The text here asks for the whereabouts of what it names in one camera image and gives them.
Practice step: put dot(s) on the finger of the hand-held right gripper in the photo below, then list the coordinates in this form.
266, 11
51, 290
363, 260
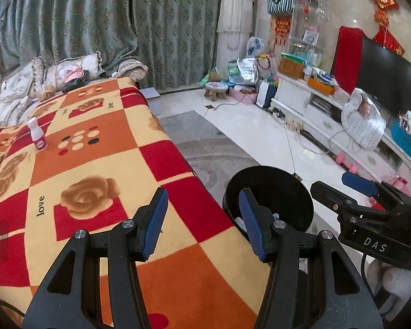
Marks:
359, 183
328, 195

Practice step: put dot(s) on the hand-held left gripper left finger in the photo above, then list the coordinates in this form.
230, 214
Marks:
156, 222

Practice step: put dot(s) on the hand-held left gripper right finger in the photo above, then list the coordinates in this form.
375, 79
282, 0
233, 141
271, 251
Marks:
251, 222

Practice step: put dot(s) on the black trash bin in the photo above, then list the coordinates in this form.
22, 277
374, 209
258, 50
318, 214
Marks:
277, 192

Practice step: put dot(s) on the pink dumbbell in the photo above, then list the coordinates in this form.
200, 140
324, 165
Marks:
346, 164

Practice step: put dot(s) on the pink box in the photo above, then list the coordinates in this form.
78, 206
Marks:
399, 181

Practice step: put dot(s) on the white fluffy cloth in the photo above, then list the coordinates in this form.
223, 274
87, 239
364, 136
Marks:
394, 277

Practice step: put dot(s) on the white dotted bundle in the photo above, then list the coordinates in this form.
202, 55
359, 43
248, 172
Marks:
363, 120

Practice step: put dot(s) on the blue box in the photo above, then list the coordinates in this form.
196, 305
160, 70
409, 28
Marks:
406, 138

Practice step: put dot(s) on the white TV cabinet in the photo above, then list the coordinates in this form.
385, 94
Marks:
315, 113

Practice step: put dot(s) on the grey rug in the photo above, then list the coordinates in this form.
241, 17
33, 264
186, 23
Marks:
198, 144

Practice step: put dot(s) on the orange box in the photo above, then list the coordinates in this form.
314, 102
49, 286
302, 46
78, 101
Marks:
320, 85

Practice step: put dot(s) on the red orange printed blanket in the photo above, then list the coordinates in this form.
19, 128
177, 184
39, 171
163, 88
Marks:
89, 137

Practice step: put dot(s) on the black television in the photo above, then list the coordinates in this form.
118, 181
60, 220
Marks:
387, 72

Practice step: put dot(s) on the white and black bag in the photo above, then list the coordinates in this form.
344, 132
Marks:
267, 92

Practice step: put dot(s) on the grey board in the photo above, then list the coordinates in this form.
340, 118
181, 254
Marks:
150, 97

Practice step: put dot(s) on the pink mat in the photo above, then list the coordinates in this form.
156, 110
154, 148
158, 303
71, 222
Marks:
241, 94

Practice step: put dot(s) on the red cloth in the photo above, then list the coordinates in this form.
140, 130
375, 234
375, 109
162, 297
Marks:
347, 54

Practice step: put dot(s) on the yellow gift bag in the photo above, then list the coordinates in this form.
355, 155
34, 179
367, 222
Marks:
293, 67

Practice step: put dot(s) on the small round stool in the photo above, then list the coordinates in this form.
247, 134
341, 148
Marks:
215, 89

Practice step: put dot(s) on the red diamond paper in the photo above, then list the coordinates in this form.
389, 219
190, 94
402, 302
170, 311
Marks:
388, 41

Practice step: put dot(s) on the white pill bottle pink label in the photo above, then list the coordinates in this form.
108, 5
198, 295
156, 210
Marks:
37, 137

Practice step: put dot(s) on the silver foil bag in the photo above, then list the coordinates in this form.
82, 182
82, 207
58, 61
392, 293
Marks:
246, 70

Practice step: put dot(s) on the green packet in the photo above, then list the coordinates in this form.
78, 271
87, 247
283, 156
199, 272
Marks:
210, 77

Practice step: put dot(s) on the green foil bag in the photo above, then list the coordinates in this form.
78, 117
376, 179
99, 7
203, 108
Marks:
232, 70

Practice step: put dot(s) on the dark cloth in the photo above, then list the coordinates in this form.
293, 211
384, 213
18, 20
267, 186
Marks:
75, 84

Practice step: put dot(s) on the white blue plastic bag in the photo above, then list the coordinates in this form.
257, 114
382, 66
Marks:
255, 46

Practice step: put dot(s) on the pink cloth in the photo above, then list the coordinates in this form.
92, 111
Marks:
75, 72

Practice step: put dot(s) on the red hanging decoration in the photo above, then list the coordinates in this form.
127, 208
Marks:
282, 29

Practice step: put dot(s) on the beige embroidered pillow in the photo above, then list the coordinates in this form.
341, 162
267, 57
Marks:
54, 72
17, 78

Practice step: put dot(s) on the clear glass shelf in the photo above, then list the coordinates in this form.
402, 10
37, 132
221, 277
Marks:
308, 7

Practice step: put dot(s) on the white crumpled cloth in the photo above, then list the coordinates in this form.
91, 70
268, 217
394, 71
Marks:
3, 109

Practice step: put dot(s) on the white lace cover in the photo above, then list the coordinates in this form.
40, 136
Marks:
233, 24

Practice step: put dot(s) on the striped tote bag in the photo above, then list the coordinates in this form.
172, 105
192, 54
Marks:
281, 3

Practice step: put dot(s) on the white photo frame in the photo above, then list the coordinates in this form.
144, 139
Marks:
311, 36

